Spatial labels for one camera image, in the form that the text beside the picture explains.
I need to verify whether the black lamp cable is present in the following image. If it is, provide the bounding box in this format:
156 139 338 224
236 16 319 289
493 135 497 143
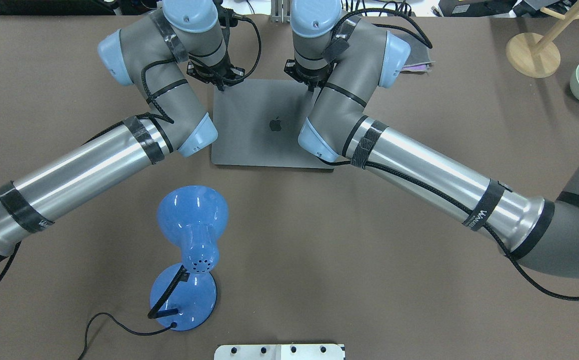
77 313 178 360

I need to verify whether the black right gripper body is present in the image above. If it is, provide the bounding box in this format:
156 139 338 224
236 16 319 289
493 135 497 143
283 59 331 92

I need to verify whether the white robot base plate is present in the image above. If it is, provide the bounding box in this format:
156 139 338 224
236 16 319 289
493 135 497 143
213 343 347 360

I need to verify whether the wooden cup rack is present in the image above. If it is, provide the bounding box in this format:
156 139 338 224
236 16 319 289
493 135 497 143
505 0 579 79

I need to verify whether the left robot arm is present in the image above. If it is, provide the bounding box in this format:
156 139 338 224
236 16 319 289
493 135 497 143
0 0 245 262

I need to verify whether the grey folded cloth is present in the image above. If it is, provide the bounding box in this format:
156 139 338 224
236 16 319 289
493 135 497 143
396 33 434 73

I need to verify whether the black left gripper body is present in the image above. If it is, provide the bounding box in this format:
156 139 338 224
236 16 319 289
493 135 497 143
186 55 246 91

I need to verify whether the blue desk lamp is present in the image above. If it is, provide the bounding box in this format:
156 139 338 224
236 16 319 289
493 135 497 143
148 186 229 332

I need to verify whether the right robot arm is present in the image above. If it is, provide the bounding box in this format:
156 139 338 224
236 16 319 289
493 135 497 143
287 0 579 279

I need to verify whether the grey laptop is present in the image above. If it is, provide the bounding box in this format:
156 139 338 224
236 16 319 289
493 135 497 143
211 79 331 170

